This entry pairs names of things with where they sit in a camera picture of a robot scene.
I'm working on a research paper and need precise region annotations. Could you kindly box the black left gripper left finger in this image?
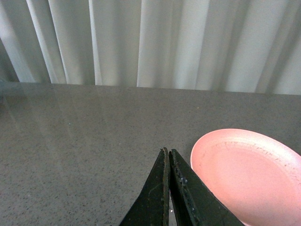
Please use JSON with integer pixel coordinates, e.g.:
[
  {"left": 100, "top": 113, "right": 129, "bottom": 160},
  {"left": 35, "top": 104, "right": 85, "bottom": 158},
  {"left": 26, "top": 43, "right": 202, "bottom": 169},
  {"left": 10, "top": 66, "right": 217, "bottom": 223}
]
[{"left": 120, "top": 147, "right": 170, "bottom": 226}]

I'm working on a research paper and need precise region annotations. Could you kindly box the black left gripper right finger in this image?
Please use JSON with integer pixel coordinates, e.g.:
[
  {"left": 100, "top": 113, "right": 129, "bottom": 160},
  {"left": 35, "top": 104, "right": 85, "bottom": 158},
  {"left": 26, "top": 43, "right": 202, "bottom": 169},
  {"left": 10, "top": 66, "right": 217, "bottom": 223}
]
[{"left": 169, "top": 149, "right": 243, "bottom": 226}]

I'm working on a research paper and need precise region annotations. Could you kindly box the pink plate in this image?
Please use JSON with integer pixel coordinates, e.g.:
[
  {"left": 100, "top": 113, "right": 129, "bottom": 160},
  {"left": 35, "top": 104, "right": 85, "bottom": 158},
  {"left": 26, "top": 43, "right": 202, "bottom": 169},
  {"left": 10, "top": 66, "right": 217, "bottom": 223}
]
[{"left": 190, "top": 129, "right": 301, "bottom": 226}]

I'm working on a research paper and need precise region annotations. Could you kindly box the white pleated curtain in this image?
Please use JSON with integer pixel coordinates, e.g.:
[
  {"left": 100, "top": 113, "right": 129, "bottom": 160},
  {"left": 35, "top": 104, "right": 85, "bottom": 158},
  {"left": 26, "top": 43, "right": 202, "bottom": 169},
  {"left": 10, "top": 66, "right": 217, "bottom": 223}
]
[{"left": 0, "top": 0, "right": 301, "bottom": 95}]

